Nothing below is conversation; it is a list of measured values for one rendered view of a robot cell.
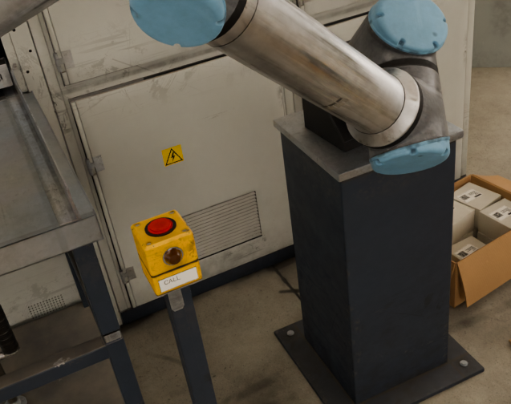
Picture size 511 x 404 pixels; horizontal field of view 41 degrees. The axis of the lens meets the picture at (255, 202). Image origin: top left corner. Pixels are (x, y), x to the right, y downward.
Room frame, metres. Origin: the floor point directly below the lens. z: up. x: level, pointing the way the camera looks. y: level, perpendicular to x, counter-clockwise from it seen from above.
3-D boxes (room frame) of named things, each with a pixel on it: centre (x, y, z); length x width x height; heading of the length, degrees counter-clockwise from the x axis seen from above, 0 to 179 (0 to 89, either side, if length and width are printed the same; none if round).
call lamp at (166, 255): (0.84, 0.14, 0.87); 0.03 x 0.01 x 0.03; 111
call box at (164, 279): (0.88, 0.15, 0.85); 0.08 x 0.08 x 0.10; 21
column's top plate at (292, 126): (1.40, -0.28, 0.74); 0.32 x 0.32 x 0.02; 20
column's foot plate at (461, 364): (1.40, -0.28, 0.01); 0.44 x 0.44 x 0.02; 20
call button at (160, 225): (0.88, 0.15, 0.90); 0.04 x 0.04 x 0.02
